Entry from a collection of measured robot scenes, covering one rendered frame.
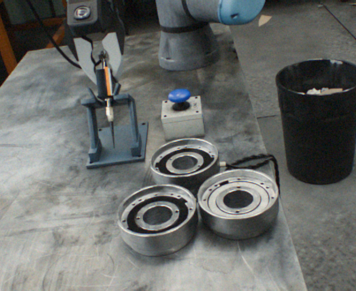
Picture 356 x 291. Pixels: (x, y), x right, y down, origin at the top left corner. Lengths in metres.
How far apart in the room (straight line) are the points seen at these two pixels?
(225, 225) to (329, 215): 1.31
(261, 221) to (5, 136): 0.59
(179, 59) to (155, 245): 0.60
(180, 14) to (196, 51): 0.09
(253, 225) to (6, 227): 0.36
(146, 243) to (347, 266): 1.18
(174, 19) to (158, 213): 0.56
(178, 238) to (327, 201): 1.39
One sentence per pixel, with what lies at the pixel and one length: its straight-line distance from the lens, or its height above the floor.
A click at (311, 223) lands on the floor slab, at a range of 1.85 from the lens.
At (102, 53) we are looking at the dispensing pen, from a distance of 0.83.
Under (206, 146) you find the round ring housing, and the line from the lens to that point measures 0.74.
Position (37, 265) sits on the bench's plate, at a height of 0.80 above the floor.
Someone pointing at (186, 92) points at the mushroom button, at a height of 0.87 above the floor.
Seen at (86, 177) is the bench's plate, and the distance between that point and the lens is 0.79.
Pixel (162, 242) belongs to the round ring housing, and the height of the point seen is 0.83.
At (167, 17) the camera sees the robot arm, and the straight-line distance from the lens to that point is 1.10.
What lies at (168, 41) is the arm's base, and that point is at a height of 0.86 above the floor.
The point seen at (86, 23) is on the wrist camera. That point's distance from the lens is 0.70.
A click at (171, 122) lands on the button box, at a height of 0.84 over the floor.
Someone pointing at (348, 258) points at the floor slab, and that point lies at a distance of 1.73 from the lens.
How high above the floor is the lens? 1.22
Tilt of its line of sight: 31 degrees down
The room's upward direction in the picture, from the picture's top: 10 degrees counter-clockwise
